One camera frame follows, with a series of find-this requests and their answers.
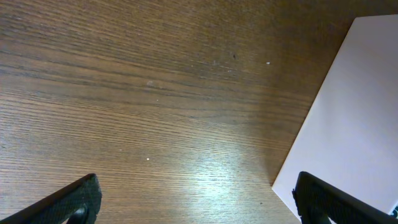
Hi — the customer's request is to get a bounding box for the white cardboard box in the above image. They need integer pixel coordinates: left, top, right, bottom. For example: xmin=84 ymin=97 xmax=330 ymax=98
xmin=272 ymin=15 xmax=397 ymax=214

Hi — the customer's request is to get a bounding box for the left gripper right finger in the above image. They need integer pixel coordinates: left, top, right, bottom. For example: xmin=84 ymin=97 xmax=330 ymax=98
xmin=292 ymin=171 xmax=397 ymax=224

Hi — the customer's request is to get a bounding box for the teal mouthwash bottle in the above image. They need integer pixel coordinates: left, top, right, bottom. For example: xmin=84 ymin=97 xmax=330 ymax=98
xmin=390 ymin=205 xmax=398 ymax=219

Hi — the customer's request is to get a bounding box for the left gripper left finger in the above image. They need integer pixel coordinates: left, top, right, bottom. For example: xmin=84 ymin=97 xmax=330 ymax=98
xmin=1 ymin=174 xmax=102 ymax=224

